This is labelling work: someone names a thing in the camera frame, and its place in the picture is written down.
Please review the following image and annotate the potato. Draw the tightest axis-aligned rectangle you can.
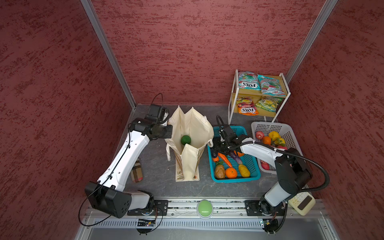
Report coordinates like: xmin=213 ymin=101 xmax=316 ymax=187
xmin=214 ymin=165 xmax=226 ymax=180

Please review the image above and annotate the teal candy bag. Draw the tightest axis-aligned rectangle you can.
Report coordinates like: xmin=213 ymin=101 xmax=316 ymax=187
xmin=239 ymin=71 xmax=261 ymax=91
xmin=258 ymin=75 xmax=286 ymax=97

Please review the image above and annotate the yellow bell pepper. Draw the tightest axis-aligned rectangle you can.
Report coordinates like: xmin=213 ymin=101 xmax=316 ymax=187
xmin=268 ymin=131 xmax=281 ymax=142

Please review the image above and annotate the teal plastic basket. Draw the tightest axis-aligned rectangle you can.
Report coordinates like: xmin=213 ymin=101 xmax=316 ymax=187
xmin=206 ymin=125 xmax=262 ymax=184

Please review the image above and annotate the white plastic basket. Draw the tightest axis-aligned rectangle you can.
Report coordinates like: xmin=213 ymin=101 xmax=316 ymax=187
xmin=250 ymin=121 xmax=310 ymax=175

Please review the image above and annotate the cream calculator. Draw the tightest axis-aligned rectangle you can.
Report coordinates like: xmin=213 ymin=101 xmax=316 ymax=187
xmin=288 ymin=192 xmax=316 ymax=216

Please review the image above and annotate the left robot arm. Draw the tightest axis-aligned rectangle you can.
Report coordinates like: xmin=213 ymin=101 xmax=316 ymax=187
xmin=85 ymin=103 xmax=173 ymax=219

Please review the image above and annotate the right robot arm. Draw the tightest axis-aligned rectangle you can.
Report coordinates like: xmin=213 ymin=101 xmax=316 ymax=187
xmin=214 ymin=115 xmax=330 ymax=216

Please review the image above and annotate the yellow corn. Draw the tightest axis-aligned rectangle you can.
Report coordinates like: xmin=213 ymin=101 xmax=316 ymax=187
xmin=238 ymin=165 xmax=251 ymax=178

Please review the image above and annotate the purple eggplant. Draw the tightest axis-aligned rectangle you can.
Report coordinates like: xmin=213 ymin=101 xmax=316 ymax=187
xmin=230 ymin=152 xmax=243 ymax=165

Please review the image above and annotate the green yellow candy bag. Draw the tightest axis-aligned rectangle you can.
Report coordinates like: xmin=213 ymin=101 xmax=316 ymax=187
xmin=255 ymin=96 xmax=284 ymax=113

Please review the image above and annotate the orange candy bag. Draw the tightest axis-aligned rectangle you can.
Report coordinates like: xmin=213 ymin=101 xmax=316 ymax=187
xmin=236 ymin=97 xmax=259 ymax=116

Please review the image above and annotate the orange fruit white basket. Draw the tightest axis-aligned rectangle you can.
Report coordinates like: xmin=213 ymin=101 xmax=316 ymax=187
xmin=262 ymin=136 xmax=272 ymax=145

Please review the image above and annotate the orange carrot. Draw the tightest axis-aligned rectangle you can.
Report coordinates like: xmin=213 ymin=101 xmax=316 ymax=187
xmin=218 ymin=153 xmax=233 ymax=168

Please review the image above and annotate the cream canvas grocery bag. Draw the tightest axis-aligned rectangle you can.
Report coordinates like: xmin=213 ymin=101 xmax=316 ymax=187
xmin=165 ymin=106 xmax=214 ymax=182

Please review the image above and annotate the small red apple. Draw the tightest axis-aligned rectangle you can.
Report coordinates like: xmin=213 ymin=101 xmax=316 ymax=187
xmin=255 ymin=131 xmax=265 ymax=140

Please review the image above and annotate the plaid case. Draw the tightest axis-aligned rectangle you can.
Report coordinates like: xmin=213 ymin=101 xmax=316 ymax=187
xmin=131 ymin=160 xmax=144 ymax=183

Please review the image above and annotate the white wooden shelf rack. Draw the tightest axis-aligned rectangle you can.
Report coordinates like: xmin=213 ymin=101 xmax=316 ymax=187
xmin=228 ymin=69 xmax=291 ymax=124

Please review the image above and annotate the orange tangerine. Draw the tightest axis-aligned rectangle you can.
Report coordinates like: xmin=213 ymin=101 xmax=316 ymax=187
xmin=225 ymin=168 xmax=238 ymax=179

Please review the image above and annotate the green push button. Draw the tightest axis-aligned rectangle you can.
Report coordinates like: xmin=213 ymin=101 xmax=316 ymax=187
xmin=197 ymin=200 xmax=214 ymax=219

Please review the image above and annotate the teal candy bag left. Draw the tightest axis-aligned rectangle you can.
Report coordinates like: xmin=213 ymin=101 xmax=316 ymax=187
xmin=239 ymin=71 xmax=261 ymax=91

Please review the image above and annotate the teal candy bag right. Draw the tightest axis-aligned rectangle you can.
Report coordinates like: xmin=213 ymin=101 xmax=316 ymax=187
xmin=258 ymin=75 xmax=286 ymax=97

